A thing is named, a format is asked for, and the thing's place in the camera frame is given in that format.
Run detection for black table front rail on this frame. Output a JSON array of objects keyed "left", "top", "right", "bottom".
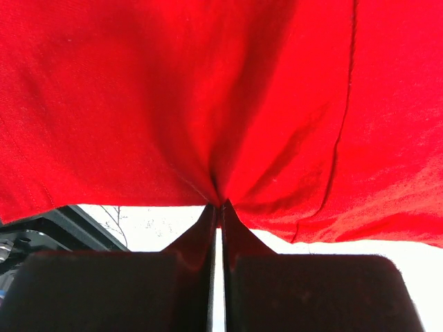
[{"left": 0, "top": 204, "right": 131, "bottom": 277}]

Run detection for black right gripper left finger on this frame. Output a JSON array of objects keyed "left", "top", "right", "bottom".
[{"left": 1, "top": 205, "right": 217, "bottom": 331}]

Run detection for floral patterned table mat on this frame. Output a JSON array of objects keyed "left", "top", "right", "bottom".
[{"left": 81, "top": 204, "right": 442, "bottom": 331}]

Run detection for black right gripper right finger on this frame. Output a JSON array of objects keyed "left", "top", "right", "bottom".
[{"left": 220, "top": 202, "right": 423, "bottom": 331}]

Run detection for red t shirt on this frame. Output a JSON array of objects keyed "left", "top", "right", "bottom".
[{"left": 1, "top": 1, "right": 442, "bottom": 247}]

